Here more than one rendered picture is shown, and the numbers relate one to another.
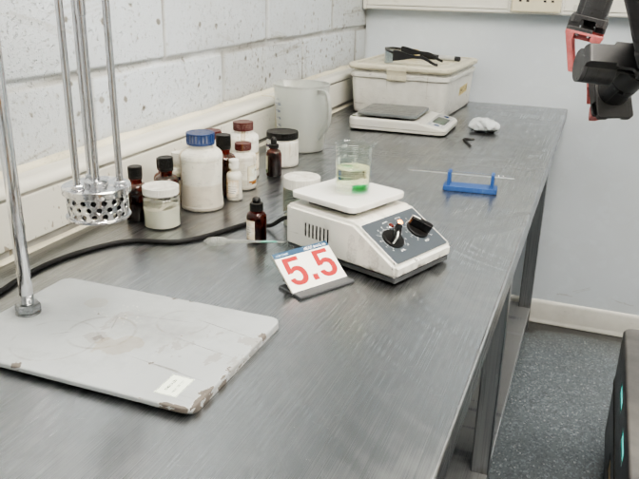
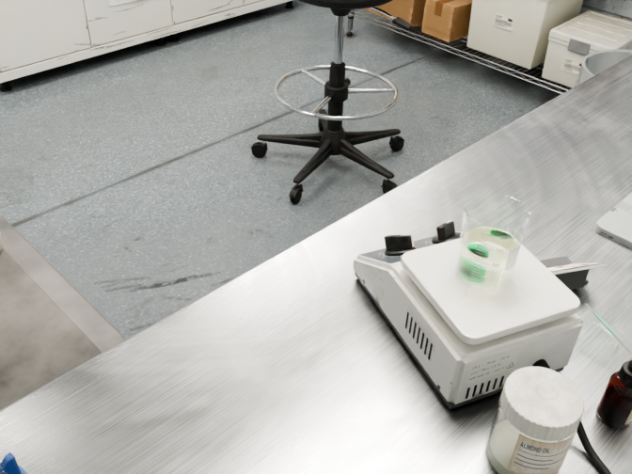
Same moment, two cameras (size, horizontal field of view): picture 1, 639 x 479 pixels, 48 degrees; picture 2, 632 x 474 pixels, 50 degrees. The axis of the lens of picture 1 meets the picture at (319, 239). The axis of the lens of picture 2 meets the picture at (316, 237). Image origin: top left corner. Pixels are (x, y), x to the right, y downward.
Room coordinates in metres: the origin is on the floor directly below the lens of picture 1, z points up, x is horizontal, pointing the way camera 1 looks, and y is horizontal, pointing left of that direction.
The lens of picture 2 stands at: (1.47, 0.00, 1.23)
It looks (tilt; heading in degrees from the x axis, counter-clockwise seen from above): 37 degrees down; 204
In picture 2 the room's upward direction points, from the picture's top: 2 degrees clockwise
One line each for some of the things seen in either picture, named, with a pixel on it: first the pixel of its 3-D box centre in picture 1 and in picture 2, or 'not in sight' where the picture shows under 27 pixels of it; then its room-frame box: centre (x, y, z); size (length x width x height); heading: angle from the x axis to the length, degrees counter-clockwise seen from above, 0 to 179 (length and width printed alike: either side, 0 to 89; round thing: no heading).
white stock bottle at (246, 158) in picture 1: (242, 165); not in sight; (1.29, 0.14, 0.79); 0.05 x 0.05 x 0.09
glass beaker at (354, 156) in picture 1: (355, 166); (486, 241); (0.98, -0.05, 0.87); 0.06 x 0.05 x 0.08; 95
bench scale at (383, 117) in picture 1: (404, 119); not in sight; (1.91, -0.22, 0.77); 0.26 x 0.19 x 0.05; 70
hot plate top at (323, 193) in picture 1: (348, 193); (486, 281); (0.98, -0.04, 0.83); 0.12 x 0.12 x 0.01; 48
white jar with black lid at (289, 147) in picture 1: (281, 147); not in sight; (1.48, 0.08, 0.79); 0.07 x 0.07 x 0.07
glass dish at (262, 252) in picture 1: (274, 255); (592, 331); (0.92, 0.06, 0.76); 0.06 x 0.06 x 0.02
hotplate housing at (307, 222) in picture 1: (360, 226); (463, 299); (0.97, -0.06, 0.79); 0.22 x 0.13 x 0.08; 48
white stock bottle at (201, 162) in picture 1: (201, 169); not in sight; (1.17, 0.20, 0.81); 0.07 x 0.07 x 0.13
